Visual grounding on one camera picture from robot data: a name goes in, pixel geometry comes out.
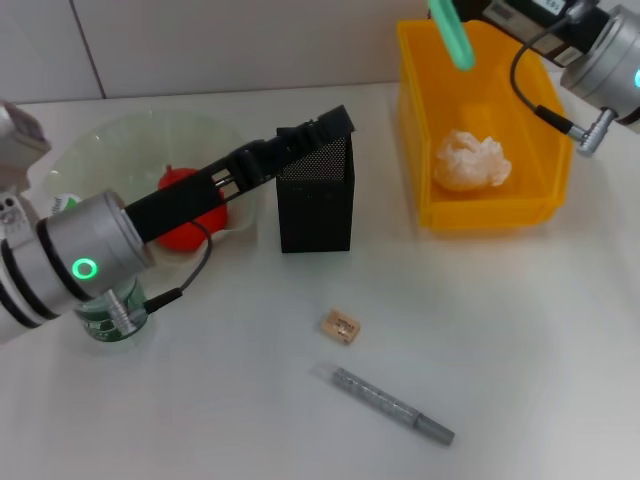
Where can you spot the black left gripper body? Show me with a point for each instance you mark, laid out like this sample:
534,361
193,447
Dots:
180,200

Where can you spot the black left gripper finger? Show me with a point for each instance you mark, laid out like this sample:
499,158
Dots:
310,135

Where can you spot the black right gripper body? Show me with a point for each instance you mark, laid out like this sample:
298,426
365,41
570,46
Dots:
525,20

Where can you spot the green highlighter marker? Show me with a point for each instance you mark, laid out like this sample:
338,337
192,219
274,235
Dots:
457,40

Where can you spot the clear green-label water bottle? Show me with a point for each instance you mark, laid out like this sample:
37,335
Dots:
105,327

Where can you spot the white paper ball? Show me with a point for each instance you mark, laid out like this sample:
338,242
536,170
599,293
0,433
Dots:
470,160

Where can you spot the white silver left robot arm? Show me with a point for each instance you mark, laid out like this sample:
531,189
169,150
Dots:
90,235

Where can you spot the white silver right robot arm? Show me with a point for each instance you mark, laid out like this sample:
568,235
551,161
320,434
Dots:
610,65

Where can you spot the black mesh pen holder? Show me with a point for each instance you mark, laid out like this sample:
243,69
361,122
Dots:
312,210

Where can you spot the pale green glass fruit plate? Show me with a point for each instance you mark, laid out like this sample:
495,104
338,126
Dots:
125,140

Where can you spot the small tan eraser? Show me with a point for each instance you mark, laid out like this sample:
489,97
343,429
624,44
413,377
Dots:
340,326

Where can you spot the grey marker pen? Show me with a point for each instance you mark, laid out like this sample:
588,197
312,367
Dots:
380,397

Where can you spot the yellow plastic bin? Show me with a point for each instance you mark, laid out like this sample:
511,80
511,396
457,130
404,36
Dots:
475,210

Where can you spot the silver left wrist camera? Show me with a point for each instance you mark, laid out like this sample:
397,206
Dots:
20,135

